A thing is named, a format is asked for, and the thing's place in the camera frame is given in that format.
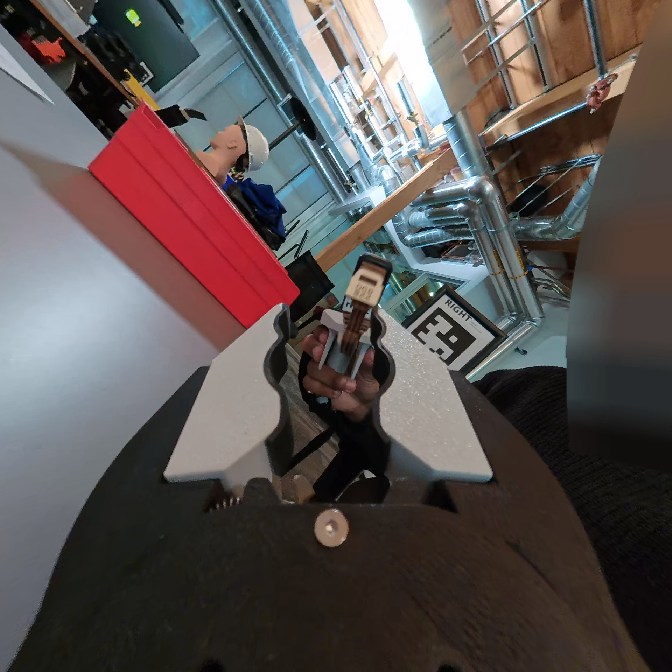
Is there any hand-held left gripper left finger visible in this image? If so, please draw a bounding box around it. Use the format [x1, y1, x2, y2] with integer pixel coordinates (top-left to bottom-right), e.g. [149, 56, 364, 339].
[164, 303, 295, 484]

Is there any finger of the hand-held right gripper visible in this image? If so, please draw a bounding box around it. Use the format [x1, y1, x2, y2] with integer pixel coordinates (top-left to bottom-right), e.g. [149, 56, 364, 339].
[346, 336, 380, 381]
[317, 309, 347, 375]

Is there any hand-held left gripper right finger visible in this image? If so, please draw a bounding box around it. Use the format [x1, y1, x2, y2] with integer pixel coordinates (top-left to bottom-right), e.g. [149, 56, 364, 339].
[370, 309, 495, 485]

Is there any small wooden animal model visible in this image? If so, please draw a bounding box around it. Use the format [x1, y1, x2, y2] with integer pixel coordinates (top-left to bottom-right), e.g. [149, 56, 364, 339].
[341, 255, 393, 360]

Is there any person's right forearm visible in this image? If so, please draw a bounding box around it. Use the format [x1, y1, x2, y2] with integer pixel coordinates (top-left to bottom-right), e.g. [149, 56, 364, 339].
[470, 369, 672, 672]

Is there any grey desk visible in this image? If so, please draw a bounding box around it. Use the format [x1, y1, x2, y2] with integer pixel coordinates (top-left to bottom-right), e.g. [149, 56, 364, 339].
[0, 23, 250, 667]

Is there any person's right hand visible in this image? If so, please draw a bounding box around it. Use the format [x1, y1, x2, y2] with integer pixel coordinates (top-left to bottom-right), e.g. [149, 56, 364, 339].
[302, 333, 381, 423]

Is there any black office chair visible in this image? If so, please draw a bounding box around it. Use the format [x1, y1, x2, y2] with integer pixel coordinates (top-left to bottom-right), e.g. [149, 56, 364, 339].
[285, 251, 336, 323]

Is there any wooden ceiling beam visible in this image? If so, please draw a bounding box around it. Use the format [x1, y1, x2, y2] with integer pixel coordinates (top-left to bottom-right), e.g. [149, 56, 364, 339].
[314, 147, 463, 273]

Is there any blue jacket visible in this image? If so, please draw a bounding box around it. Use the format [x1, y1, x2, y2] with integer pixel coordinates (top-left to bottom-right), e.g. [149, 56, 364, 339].
[225, 177, 288, 252]

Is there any red plastic bin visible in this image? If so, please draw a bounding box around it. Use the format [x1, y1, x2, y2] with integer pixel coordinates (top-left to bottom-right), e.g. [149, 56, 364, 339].
[88, 102, 301, 330]

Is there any white hard hat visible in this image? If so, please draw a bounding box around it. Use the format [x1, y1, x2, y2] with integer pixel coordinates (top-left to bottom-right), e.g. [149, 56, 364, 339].
[236, 115, 271, 173]

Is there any mannequin head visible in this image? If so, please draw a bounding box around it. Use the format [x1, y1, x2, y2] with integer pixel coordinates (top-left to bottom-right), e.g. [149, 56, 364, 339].
[197, 125, 250, 186]

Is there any black round lamp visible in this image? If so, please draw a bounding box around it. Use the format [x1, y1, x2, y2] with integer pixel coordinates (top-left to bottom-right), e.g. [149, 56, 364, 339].
[287, 97, 317, 140]

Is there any red pipe clamp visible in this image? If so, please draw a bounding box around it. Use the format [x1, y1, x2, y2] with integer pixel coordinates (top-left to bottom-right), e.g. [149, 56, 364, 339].
[586, 72, 618, 114]

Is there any smooth silver ventilation duct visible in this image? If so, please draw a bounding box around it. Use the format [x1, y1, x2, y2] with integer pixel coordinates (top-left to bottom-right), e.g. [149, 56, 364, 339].
[400, 175, 547, 342]

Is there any ribbed silver ventilation duct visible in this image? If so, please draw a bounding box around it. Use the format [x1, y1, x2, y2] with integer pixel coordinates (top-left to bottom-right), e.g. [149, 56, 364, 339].
[212, 0, 363, 208]

